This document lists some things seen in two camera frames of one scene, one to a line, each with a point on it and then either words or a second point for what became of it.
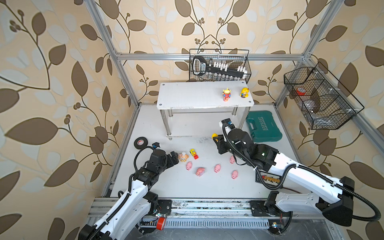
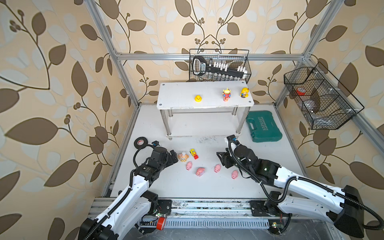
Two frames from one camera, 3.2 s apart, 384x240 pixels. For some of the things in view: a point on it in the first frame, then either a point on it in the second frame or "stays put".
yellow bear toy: (244, 93) stays put
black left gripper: (175, 159) stays put
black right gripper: (220, 144) → (225, 157)
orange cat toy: (183, 156) stays put
